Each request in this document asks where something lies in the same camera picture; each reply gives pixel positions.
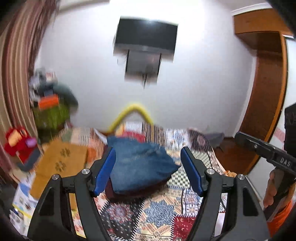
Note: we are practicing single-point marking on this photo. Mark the patchwork patterned bedspread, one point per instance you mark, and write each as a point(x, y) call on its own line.
point(167, 211)

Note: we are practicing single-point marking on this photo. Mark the small black wall monitor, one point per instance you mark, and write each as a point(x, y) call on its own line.
point(142, 66)

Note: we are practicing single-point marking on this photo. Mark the person's right hand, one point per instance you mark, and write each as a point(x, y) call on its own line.
point(271, 192)

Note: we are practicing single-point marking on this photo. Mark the green patterned storage box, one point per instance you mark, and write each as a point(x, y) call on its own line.
point(51, 118)

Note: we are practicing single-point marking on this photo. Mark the large black wall television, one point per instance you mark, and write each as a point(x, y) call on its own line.
point(146, 36)

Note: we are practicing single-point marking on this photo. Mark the orange box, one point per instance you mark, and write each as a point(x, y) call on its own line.
point(48, 101)

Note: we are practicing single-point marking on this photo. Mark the wooden lap desk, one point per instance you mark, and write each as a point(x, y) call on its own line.
point(60, 158)

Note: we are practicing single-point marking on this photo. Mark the blue denim jacket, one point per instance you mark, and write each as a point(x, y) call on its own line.
point(139, 165)

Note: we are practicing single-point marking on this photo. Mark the maroon folded garment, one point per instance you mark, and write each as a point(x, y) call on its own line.
point(130, 195)

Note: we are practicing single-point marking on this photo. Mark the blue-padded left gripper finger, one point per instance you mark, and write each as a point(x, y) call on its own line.
point(52, 218)

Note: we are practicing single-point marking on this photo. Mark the red plush toy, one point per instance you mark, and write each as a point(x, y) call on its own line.
point(19, 143)

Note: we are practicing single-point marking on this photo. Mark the yellow curved tube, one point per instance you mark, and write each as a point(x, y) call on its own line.
point(130, 110)

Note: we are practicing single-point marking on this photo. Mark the dark grey bag on floor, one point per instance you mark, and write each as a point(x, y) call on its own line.
point(215, 139)

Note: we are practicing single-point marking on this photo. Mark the orange sleeve forearm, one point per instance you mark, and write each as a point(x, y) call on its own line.
point(279, 219)

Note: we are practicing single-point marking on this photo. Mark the striped red curtain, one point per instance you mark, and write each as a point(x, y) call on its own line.
point(21, 38)

